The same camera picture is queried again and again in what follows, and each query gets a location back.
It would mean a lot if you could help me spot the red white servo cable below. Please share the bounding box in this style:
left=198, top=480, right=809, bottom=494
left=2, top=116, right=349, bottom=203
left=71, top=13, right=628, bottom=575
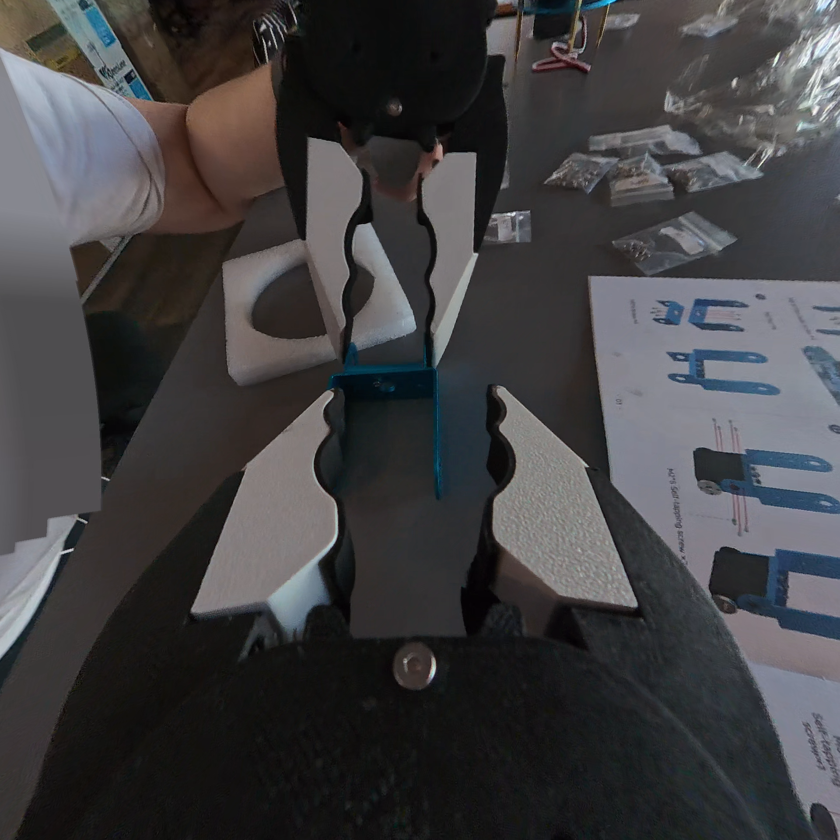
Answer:
left=532, top=42, right=592, bottom=73

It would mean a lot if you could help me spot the crumpled clear plastic wrap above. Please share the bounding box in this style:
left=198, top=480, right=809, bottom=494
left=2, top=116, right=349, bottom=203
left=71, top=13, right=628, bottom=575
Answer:
left=663, top=0, right=840, bottom=165

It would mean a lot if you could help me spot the person's left forearm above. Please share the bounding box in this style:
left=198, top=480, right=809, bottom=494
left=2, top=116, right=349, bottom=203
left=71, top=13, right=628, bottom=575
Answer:
left=141, top=66, right=290, bottom=235

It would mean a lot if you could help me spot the group of small screw bags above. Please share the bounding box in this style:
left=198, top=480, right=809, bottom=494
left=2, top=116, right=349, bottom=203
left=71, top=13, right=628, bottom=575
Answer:
left=482, top=12, right=765, bottom=277

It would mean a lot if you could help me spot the white foam square with hole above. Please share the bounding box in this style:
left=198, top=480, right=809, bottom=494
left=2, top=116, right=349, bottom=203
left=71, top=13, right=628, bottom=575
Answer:
left=222, top=223, right=417, bottom=386

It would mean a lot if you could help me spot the large blue metal U bracket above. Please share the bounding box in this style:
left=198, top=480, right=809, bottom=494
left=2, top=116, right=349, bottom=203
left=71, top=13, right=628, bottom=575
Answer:
left=330, top=366, right=454, bottom=501

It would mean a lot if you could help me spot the blue robot arm base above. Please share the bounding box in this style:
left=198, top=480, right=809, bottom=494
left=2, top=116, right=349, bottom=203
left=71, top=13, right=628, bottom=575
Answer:
left=512, top=0, right=618, bottom=61

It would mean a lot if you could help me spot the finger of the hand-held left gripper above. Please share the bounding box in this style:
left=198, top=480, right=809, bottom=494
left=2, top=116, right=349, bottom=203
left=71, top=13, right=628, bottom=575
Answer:
left=307, top=136, right=376, bottom=363
left=416, top=151, right=480, bottom=374

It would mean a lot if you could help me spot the person's left hand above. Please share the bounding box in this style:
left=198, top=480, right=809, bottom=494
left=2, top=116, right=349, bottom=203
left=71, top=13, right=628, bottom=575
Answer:
left=367, top=138, right=427, bottom=202

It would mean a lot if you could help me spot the black striped panel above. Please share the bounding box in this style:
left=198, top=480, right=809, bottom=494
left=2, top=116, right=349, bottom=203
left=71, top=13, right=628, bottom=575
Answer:
left=252, top=16, right=299, bottom=67

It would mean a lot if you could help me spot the printed instruction manual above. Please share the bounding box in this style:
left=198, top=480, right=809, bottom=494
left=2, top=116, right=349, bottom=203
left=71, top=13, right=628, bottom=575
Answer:
left=588, top=276, right=840, bottom=840

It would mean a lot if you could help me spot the small blue metal U bracket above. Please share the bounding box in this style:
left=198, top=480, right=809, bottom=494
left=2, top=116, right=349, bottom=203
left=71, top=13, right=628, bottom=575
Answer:
left=341, top=341, right=439, bottom=378

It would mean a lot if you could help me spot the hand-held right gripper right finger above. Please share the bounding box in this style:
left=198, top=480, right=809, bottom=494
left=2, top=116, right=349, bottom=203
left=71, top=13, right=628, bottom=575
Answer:
left=467, top=384, right=641, bottom=624

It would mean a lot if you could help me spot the white blue printed box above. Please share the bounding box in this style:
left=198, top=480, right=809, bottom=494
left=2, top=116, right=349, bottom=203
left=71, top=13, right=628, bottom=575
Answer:
left=26, top=0, right=153, bottom=101

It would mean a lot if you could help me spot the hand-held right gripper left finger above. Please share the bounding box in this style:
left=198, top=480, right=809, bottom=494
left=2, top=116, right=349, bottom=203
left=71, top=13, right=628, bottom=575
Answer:
left=190, top=388, right=345, bottom=643

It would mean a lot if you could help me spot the dark grey desk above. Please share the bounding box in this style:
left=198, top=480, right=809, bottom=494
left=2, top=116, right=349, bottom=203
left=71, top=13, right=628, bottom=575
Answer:
left=0, top=0, right=840, bottom=840

